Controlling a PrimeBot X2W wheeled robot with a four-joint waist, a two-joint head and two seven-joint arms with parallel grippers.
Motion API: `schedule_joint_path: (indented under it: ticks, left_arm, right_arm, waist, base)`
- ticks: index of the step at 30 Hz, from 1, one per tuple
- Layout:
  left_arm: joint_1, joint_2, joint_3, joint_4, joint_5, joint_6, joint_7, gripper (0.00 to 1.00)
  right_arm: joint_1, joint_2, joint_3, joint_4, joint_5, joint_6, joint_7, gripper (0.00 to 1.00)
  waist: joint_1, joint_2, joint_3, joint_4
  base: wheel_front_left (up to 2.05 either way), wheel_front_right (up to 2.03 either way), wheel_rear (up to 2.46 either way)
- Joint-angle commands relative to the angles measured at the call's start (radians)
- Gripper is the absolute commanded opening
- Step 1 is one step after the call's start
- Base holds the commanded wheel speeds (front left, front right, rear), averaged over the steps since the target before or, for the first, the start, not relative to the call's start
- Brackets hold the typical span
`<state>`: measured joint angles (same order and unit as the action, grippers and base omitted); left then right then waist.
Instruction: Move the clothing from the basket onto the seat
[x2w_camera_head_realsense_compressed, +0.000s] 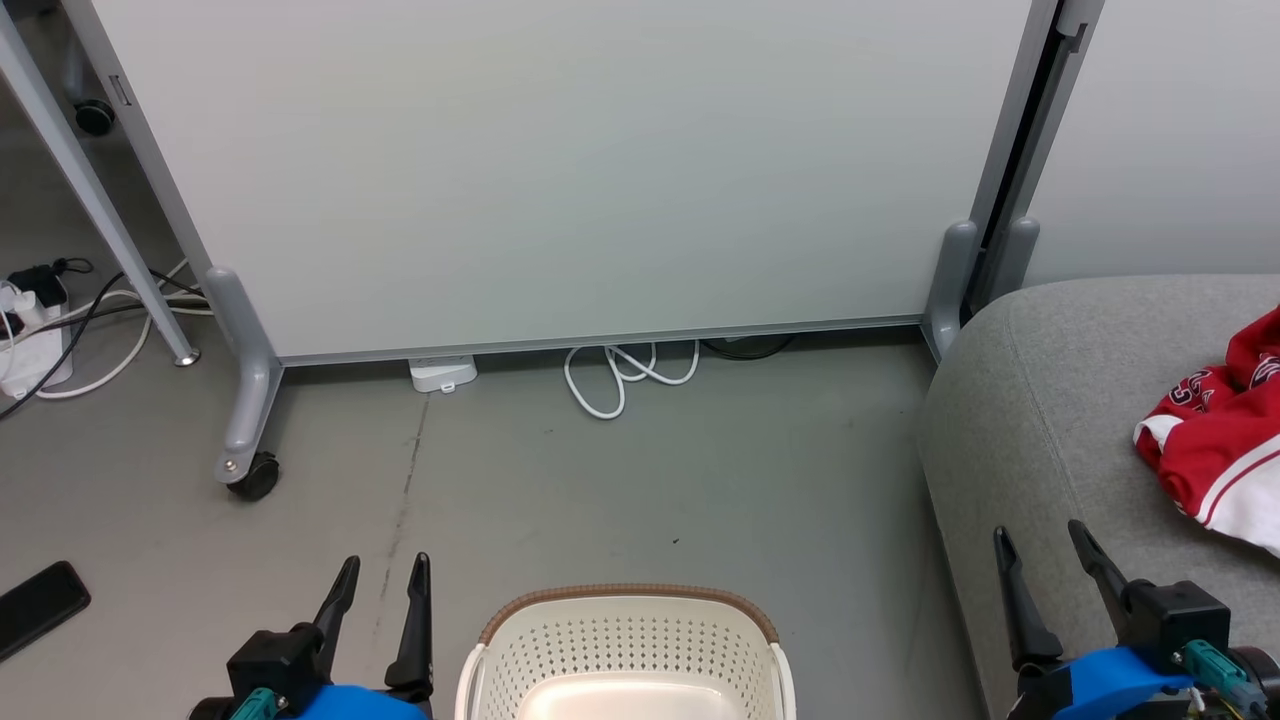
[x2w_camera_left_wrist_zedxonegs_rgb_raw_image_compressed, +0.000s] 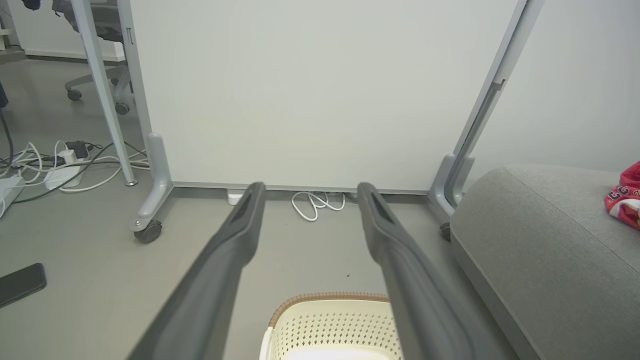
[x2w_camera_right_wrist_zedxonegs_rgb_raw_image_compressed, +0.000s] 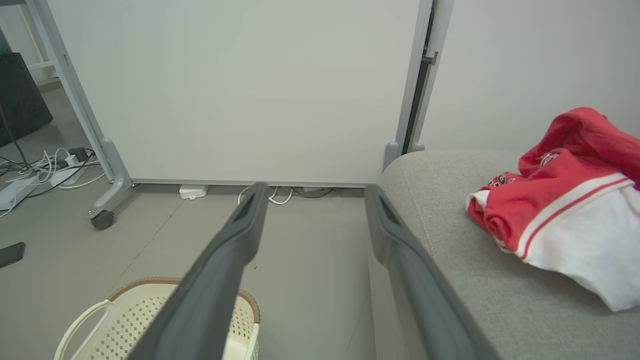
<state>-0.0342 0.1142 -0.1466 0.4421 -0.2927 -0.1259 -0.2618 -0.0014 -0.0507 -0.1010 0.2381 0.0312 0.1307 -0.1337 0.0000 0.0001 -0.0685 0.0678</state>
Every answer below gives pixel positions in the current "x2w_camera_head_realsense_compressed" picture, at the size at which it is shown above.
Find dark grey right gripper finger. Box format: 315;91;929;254
993;526;1064;674
1067;519;1132;642

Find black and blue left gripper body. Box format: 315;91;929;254
227;624;433;720

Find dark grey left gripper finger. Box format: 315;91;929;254
311;556;362;662
384;551;435;692

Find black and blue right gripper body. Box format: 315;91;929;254
1008;579;1232;720

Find red and white sports jersey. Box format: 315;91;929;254
1133;305;1280;558

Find cream perforated laundry basket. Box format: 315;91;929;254
455;584;798;720

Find grey fabric sofa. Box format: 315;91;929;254
917;275;1280;720

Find flat black phone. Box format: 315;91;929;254
0;561;92;663

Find small white adapter box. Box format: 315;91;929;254
408;355;479;394

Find white power strip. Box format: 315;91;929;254
0;300;77;399

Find black power adapter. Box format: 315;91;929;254
8;260;71;312

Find coiled white cable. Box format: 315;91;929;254
563;341;700;420

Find thin black floor cable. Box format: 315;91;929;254
0;257;211;422

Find black cable under partition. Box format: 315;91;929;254
700;335;798;362

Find white partition panel grey frame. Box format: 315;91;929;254
985;0;1280;311
60;0;1061;486

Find grey metal frame leg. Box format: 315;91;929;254
0;0;201;367

